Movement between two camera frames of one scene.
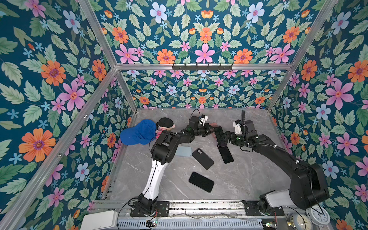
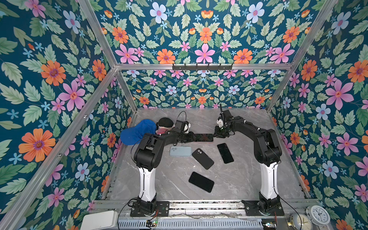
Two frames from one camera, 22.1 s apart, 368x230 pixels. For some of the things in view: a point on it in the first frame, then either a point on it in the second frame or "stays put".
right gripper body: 236,139 to 221,132
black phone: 225,154 stays put
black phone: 219,132 to 203,137
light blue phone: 184,151 stays put
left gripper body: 202,130 to 186,137
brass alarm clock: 296,220 stays put
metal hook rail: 202,67 stays put
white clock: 318,215 stays put
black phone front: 201,182 stays put
